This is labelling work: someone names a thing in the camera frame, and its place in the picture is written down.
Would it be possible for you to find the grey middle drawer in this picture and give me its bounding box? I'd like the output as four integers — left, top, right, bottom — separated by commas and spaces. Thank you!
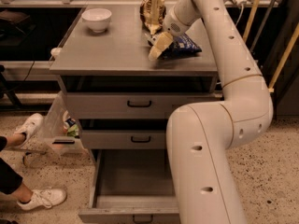
80, 130, 165, 149

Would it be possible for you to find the grey drawer cabinet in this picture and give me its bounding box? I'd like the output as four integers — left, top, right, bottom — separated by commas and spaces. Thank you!
50, 4, 226, 224

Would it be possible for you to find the black trouser leg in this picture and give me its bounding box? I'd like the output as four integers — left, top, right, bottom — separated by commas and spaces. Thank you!
0, 158, 22, 194

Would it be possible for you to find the white ceramic bowl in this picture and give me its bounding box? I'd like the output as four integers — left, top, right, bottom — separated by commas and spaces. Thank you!
81, 8, 112, 33

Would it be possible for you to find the clear plastic storage bin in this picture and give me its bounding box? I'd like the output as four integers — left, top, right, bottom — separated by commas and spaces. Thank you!
38, 91, 84, 155

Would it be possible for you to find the white sneaker lower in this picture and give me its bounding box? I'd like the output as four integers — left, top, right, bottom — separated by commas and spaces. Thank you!
17, 189, 67, 211

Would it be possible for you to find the blue chip bag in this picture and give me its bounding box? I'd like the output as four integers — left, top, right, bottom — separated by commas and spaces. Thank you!
159, 34, 202, 59

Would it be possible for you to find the white sneaker upper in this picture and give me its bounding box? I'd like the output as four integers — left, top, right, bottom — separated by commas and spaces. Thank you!
14, 113, 44, 148

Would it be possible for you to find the white round knob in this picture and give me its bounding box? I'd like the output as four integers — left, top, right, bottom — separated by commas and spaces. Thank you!
50, 48, 62, 59

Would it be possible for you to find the brown and gold chip bag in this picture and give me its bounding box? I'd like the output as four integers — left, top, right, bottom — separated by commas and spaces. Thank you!
139, 0, 166, 35

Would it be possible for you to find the grey top drawer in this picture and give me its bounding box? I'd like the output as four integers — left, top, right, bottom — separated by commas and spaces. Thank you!
64, 92, 220, 119

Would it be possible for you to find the white sneaker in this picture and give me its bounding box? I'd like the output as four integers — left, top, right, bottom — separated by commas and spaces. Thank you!
17, 189, 67, 211
14, 113, 44, 148

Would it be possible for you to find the white power cable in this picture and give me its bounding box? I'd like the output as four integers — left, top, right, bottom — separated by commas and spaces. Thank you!
235, 3, 245, 28

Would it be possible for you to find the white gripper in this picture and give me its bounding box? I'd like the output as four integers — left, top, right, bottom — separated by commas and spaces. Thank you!
148, 13, 189, 61

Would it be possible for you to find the wooden easel frame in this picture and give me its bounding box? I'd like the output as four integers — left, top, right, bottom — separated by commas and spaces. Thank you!
249, 0, 299, 93

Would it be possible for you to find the grey open bottom drawer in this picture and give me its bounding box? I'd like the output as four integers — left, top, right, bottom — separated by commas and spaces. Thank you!
78, 149, 180, 224

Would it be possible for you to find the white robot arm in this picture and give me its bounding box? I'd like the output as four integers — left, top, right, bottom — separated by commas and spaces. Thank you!
149, 0, 273, 224

